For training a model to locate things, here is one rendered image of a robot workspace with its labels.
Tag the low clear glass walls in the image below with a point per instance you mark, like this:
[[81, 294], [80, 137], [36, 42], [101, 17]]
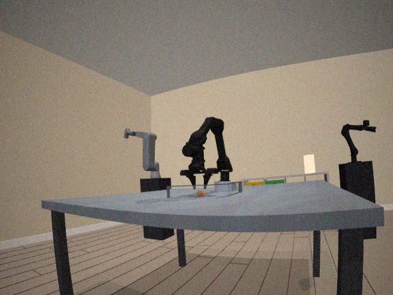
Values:
[[212, 191]]

